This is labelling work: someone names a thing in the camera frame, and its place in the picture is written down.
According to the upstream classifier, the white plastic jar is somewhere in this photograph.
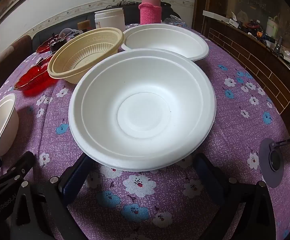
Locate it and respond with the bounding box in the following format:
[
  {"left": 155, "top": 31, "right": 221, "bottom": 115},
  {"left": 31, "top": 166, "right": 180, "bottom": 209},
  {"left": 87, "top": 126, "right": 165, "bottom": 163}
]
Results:
[{"left": 94, "top": 8, "right": 125, "bottom": 30}]

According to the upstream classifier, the large white foam bowl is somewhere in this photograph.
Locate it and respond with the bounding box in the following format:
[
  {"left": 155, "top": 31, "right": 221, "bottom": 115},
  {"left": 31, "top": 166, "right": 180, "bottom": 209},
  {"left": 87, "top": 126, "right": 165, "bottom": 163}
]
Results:
[
  {"left": 68, "top": 48, "right": 216, "bottom": 172},
  {"left": 121, "top": 24, "right": 209, "bottom": 62}
]

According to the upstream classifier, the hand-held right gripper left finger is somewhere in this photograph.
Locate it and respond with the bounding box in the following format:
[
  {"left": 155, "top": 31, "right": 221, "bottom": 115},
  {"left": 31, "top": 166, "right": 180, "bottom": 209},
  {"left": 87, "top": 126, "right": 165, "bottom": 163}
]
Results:
[{"left": 10, "top": 153, "right": 93, "bottom": 240}]

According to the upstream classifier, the purple floral tablecloth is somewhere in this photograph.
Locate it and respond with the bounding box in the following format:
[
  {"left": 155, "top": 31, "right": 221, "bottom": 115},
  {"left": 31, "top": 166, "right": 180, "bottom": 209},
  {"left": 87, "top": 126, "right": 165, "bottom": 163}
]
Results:
[{"left": 0, "top": 24, "right": 290, "bottom": 240}]

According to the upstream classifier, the pink knit-sleeved thermos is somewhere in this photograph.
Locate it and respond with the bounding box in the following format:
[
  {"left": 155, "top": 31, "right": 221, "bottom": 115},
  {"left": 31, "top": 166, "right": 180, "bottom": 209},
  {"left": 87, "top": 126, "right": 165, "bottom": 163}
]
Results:
[{"left": 138, "top": 0, "right": 163, "bottom": 25}]

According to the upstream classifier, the brown wooden sideboard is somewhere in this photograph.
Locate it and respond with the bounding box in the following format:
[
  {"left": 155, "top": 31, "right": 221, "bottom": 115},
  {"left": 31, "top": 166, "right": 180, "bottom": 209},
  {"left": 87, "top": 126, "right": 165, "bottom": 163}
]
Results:
[{"left": 202, "top": 10, "right": 290, "bottom": 133}]

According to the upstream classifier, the beige plastic bowl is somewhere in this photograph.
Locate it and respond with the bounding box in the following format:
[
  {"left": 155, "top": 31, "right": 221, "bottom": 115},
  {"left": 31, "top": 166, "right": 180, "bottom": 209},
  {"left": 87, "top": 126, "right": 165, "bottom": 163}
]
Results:
[{"left": 47, "top": 27, "right": 124, "bottom": 84}]

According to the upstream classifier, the black jar with jagged lid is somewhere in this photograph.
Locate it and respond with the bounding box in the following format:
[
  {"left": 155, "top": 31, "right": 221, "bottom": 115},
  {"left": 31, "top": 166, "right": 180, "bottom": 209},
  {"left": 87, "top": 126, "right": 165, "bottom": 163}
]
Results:
[{"left": 49, "top": 37, "right": 68, "bottom": 53}]

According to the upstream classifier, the clear plastic bag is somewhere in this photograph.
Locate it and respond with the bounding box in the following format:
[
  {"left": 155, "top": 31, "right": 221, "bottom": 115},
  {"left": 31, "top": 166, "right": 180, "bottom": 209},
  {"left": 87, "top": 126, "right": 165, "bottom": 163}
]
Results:
[{"left": 162, "top": 15, "right": 188, "bottom": 28}]

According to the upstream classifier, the brown chair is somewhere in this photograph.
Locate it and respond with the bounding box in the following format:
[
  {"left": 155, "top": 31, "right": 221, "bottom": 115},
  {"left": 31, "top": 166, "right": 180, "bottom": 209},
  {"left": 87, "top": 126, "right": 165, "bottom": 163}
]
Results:
[{"left": 0, "top": 35, "right": 33, "bottom": 94}]

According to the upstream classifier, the small white bowl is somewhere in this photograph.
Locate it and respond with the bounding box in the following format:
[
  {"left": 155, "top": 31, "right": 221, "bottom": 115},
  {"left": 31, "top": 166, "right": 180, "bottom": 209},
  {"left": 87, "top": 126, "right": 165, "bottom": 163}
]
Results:
[{"left": 0, "top": 93, "right": 19, "bottom": 158}]

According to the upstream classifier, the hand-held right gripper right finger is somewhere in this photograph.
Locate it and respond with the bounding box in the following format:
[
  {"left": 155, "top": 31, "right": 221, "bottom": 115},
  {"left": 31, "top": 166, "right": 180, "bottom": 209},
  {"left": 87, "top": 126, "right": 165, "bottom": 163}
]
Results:
[{"left": 193, "top": 153, "right": 276, "bottom": 240}]

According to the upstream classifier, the dark grey sofa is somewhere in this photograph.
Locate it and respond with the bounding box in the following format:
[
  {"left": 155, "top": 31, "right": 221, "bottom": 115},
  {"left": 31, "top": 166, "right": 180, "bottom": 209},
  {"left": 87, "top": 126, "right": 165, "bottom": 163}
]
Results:
[{"left": 32, "top": 1, "right": 193, "bottom": 53}]

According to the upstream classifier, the red glass plate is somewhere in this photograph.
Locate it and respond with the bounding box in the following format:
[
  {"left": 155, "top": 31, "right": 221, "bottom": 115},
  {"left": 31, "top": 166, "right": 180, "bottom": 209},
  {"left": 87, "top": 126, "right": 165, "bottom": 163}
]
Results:
[
  {"left": 36, "top": 36, "right": 60, "bottom": 54},
  {"left": 13, "top": 57, "right": 58, "bottom": 97}
]

